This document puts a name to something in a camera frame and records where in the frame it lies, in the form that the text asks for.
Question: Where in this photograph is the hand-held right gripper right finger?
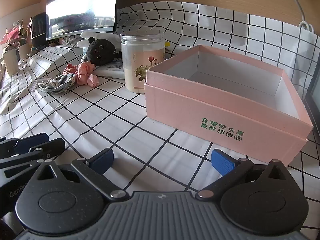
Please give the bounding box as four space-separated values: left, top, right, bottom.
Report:
196 149 290 202

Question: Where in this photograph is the black plush toy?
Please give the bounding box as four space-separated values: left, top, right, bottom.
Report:
82 37 123 65

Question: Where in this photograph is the red floral scrunchie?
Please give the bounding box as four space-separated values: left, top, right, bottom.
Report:
62 64 79 77

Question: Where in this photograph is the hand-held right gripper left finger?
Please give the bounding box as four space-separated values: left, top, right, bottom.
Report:
37 148 128 202

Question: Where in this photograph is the white book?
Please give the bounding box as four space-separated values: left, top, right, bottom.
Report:
94 58 125 80

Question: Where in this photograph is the black cylinder device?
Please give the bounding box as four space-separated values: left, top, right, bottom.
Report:
29 12 49 47

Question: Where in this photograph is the green potted plant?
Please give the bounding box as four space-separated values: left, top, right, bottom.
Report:
12 19 32 60

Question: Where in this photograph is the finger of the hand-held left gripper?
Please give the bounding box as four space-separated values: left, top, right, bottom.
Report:
0 132 49 156
0 138 66 180

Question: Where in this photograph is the clear plastic piece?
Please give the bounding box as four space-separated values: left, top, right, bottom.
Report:
30 77 47 92

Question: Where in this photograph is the dark screen device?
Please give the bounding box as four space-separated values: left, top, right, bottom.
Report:
302 62 320 140

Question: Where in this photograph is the white checked tablecloth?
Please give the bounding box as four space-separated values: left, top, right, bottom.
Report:
0 1 320 240

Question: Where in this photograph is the white cable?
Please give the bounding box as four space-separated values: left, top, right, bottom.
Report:
280 0 307 24

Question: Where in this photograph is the clear plastic jar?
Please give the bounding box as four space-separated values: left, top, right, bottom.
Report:
120 29 166 94

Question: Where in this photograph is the grey floral cloth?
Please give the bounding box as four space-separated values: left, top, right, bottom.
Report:
37 73 77 94

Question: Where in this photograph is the red leaved potted plant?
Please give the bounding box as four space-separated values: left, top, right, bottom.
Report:
0 26 20 77

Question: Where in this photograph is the white glove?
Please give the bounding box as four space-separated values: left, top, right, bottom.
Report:
77 31 122 48

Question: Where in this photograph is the pink scrunchie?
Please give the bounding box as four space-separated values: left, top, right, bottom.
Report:
75 62 99 88

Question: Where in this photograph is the black computer monitor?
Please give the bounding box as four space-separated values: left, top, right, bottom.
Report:
46 0 118 41

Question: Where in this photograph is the pink cardboard box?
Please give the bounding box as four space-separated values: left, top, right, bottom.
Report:
144 44 314 167

